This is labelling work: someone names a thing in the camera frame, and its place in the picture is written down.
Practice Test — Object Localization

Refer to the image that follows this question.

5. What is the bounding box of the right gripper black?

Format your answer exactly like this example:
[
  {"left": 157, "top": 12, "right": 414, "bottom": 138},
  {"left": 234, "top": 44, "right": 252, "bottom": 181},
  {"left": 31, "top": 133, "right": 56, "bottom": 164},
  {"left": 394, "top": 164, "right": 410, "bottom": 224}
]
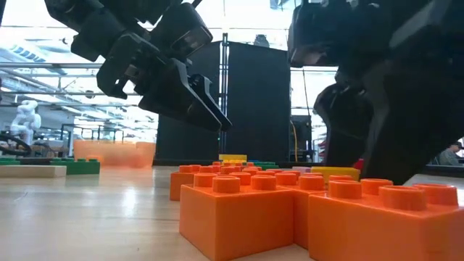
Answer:
[{"left": 313, "top": 0, "right": 464, "bottom": 186}]

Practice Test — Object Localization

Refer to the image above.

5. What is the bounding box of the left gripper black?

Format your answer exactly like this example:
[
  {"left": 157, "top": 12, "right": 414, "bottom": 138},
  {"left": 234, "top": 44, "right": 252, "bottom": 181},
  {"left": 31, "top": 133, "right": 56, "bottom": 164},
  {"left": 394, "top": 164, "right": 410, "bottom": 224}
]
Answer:
[{"left": 96, "top": 31, "right": 233, "bottom": 133}]

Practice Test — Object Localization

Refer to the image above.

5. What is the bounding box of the shelf with red bins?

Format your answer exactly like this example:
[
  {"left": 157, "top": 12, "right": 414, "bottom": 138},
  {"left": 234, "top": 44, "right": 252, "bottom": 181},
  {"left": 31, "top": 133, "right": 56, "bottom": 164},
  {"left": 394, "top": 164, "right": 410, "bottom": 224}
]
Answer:
[{"left": 317, "top": 137, "right": 328, "bottom": 163}]

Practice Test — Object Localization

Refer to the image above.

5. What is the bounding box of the yellow long block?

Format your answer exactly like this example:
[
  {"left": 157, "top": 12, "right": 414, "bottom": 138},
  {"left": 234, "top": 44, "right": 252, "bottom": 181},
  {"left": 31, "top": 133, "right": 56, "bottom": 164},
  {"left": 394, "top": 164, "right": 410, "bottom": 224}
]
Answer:
[{"left": 310, "top": 166, "right": 362, "bottom": 183}]

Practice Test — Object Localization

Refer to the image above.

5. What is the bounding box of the yellow rectangular block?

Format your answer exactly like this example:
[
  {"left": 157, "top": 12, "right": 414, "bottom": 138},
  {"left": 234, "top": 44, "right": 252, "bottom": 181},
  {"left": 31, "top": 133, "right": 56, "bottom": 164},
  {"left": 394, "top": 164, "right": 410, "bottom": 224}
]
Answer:
[{"left": 218, "top": 154, "right": 249, "bottom": 163}]

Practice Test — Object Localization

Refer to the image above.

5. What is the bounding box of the person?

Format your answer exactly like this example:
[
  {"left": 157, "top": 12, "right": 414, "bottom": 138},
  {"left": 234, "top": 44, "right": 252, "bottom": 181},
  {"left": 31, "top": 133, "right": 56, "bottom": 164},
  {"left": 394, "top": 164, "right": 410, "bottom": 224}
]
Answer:
[{"left": 436, "top": 141, "right": 464, "bottom": 167}]

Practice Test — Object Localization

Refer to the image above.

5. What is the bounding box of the black equipment box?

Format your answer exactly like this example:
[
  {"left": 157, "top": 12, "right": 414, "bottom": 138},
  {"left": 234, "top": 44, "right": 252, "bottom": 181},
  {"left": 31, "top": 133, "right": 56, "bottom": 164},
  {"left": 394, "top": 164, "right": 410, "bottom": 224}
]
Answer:
[{"left": 289, "top": 115, "right": 313, "bottom": 164}]

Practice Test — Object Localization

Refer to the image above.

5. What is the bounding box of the orange rectangular block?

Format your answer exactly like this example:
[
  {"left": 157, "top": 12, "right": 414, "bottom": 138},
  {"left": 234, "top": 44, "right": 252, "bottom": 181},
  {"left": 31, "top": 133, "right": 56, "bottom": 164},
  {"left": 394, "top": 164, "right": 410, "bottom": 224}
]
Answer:
[
  {"left": 274, "top": 171, "right": 329, "bottom": 251},
  {"left": 169, "top": 164, "right": 254, "bottom": 202}
]

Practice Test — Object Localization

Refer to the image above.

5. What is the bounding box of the orange translucent plastic bin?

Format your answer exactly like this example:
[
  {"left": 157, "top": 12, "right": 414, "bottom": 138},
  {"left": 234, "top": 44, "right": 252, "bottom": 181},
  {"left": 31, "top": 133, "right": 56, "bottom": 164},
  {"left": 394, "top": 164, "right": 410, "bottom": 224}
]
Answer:
[{"left": 73, "top": 140, "right": 157, "bottom": 170}]

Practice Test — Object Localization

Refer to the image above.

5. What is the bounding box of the orange square block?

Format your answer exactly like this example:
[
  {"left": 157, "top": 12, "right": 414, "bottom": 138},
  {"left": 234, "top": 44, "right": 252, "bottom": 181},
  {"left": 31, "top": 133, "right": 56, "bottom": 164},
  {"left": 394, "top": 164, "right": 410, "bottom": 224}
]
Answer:
[
  {"left": 307, "top": 178, "right": 464, "bottom": 261},
  {"left": 178, "top": 175, "right": 295, "bottom": 261}
]

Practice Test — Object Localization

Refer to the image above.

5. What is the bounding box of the cream long block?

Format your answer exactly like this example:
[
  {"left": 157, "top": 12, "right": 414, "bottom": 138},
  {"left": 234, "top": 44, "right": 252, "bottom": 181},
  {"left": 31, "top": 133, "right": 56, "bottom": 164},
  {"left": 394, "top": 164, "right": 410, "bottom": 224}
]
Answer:
[{"left": 0, "top": 165, "right": 67, "bottom": 179}]

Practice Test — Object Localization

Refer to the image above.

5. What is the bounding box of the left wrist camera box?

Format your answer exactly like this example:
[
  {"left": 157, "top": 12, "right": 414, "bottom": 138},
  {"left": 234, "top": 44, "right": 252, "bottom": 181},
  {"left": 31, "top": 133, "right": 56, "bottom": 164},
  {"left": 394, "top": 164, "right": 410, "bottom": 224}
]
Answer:
[{"left": 149, "top": 2, "right": 214, "bottom": 62}]

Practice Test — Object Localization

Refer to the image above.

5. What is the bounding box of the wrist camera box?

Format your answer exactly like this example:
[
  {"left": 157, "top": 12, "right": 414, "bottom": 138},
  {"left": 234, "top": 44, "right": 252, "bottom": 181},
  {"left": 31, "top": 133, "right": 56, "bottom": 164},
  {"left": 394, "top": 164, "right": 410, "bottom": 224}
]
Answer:
[
  {"left": 288, "top": 2, "right": 340, "bottom": 69},
  {"left": 149, "top": 2, "right": 214, "bottom": 62}
]

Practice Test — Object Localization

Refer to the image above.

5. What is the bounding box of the black aluminium table frame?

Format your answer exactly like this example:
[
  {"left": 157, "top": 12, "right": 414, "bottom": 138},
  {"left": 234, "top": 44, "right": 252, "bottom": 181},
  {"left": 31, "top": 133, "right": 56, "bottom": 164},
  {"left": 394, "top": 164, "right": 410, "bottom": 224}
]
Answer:
[{"left": 0, "top": 156, "right": 464, "bottom": 179}]

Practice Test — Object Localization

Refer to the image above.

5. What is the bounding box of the yellow cable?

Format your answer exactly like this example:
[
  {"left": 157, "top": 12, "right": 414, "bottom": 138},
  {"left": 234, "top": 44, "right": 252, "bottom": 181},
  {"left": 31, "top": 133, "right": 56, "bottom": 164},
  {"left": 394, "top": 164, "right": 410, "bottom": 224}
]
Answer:
[{"left": 289, "top": 120, "right": 299, "bottom": 163}]

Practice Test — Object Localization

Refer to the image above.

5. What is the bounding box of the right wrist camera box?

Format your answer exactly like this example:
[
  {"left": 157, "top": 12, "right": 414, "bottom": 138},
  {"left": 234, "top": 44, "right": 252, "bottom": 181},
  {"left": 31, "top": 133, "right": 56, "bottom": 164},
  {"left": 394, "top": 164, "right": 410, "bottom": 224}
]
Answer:
[{"left": 288, "top": 2, "right": 340, "bottom": 69}]

